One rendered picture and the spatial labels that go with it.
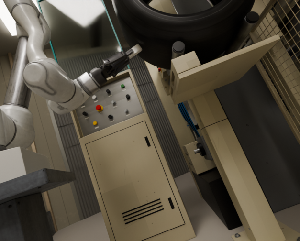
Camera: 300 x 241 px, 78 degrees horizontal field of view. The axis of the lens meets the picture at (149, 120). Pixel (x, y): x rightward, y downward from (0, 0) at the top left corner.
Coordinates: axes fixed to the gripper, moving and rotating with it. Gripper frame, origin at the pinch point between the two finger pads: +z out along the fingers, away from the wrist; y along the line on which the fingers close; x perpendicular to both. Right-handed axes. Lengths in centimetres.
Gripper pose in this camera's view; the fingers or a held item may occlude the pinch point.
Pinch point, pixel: (133, 51)
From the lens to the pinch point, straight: 85.0
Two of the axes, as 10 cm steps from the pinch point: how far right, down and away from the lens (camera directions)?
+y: 0.8, 1.7, 9.8
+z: 8.1, -5.9, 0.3
